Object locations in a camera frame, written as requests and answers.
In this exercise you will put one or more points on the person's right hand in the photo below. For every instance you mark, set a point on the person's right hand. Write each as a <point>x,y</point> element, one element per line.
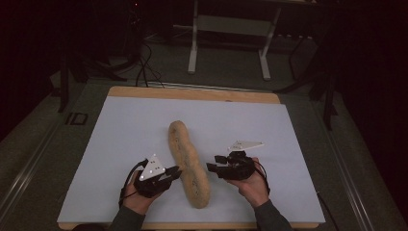
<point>255,191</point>

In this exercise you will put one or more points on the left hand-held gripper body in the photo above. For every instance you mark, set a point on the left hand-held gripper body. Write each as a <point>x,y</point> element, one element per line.
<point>152,179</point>

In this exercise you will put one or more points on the white table mat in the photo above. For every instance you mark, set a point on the white table mat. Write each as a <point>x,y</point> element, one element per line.
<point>128,128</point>

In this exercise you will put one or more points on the person's left hand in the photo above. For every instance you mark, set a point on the person's left hand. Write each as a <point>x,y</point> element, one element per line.
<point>139,203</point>

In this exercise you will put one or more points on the metal floor rail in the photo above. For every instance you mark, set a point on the metal floor rail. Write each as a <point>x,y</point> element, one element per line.
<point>29,173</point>
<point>349,179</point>

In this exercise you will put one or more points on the white metal desk frame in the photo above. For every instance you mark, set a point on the white metal desk frame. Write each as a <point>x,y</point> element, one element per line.
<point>231,25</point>

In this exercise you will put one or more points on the black metal stand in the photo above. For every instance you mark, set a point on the black metal stand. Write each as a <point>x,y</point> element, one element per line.
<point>64,83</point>
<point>327,102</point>

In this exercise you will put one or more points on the dark equipment stand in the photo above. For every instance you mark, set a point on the dark equipment stand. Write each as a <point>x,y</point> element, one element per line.
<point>134,32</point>

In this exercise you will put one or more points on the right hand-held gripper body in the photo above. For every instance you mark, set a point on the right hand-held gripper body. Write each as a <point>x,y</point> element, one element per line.
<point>239,166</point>

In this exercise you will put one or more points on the black rectangular floor bracket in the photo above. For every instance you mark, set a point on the black rectangular floor bracket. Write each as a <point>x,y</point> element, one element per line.
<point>77,118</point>

